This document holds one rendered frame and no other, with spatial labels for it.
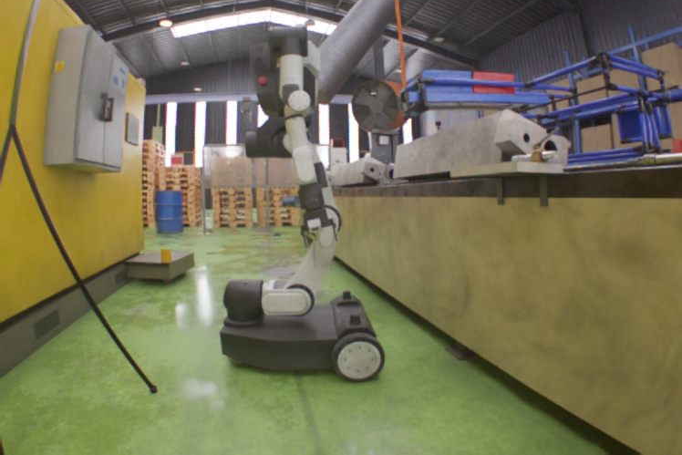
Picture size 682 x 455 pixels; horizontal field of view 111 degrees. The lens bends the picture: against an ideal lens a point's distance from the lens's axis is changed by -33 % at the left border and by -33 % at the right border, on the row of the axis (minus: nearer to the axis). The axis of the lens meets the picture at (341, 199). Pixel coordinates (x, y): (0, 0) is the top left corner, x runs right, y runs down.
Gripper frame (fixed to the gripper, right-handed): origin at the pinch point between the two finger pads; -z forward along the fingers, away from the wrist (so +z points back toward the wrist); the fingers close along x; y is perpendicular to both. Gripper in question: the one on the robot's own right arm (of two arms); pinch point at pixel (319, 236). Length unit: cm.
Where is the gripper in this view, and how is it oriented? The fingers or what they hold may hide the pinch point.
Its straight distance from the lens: 128.0
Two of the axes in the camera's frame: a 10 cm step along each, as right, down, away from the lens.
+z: -2.2, -9.8, -0.3
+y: -0.8, -0.1, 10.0
